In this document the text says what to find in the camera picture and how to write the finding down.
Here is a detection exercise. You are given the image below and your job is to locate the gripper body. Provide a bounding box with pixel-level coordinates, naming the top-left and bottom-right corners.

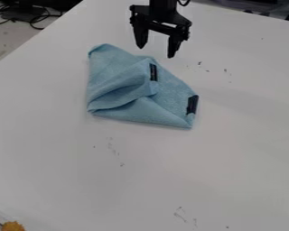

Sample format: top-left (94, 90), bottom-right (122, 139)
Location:
top-left (128, 4), bottom-right (193, 42)

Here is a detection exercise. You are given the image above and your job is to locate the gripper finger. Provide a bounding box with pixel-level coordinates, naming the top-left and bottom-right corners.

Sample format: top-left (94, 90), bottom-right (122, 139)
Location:
top-left (166, 28), bottom-right (189, 60)
top-left (129, 17), bottom-right (154, 50)

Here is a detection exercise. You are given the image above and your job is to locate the light blue cloth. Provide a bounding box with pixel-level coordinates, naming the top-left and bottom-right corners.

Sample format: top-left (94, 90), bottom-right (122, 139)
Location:
top-left (84, 43), bottom-right (200, 130)

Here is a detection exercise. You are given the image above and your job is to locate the yellow toy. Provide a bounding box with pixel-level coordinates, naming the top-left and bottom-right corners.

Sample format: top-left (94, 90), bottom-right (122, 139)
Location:
top-left (0, 220), bottom-right (27, 231)

